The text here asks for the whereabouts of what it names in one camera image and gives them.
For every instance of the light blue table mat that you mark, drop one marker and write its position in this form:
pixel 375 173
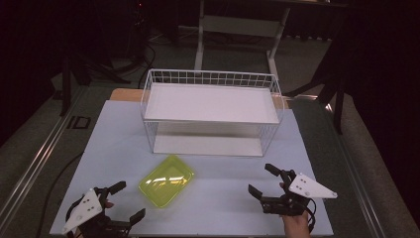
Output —
pixel 115 148

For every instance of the person's left hand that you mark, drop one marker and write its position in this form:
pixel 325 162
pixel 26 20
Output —
pixel 109 205

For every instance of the dark stand legs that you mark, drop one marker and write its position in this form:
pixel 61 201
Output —
pixel 338 109

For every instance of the person's right hand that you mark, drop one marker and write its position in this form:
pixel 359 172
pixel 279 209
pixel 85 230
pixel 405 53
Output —
pixel 295 226

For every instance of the white metal desk frame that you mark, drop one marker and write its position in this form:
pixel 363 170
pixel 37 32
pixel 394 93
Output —
pixel 237 25

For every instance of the metal floor rail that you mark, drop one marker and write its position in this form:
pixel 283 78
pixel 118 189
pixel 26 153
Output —
pixel 356 185
pixel 39 155

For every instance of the yellow-green plastic tray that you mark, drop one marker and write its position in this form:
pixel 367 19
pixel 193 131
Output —
pixel 165 181

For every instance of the black metal stand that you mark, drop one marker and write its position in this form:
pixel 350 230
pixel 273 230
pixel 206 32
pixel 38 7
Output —
pixel 66 92

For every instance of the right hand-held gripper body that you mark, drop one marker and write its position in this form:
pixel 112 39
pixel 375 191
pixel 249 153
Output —
pixel 308 189

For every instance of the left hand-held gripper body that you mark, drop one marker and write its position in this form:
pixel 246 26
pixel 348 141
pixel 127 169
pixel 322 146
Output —
pixel 86 207

